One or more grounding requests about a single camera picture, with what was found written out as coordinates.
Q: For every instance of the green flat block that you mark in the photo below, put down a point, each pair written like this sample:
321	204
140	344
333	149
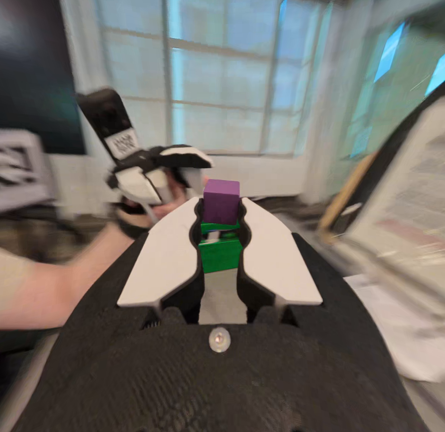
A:
217	226

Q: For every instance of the person's left hand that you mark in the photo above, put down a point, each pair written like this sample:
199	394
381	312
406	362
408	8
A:
170	209

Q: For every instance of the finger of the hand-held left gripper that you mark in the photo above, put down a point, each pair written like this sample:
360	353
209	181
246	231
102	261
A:
186	156
137	185

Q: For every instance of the large paned window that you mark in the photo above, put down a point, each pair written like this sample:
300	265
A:
215	73

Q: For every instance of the small window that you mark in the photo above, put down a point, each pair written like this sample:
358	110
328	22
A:
389	56

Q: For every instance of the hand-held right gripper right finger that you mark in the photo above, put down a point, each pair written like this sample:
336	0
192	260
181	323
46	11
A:
278	261

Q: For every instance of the person's left forearm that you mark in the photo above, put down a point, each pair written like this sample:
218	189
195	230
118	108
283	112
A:
69	285

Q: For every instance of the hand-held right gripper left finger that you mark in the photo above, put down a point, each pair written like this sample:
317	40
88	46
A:
163	261

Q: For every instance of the purple block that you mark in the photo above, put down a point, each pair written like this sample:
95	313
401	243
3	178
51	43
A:
221	202

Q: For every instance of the black wall panel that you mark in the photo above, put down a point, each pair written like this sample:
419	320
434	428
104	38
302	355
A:
34	73

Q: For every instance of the grey desk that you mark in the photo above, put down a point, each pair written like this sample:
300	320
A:
220	294

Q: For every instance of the wooden framed board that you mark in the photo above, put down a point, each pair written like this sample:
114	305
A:
410	195

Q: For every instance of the printed tag board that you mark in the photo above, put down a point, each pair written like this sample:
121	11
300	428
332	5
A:
19	167

